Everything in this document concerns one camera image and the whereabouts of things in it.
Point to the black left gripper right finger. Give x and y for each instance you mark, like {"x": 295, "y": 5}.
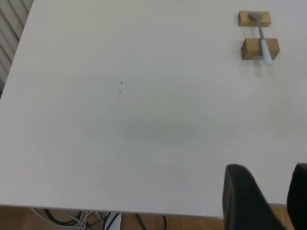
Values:
{"x": 299, "y": 198}

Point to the flat wooden block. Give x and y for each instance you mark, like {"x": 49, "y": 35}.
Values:
{"x": 244, "y": 19}

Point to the white table leg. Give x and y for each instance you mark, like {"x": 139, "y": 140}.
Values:
{"x": 112, "y": 221}

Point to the arched wooden block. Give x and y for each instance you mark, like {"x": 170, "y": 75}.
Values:
{"x": 250, "y": 48}

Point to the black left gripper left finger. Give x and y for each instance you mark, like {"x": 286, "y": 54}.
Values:
{"x": 242, "y": 203}

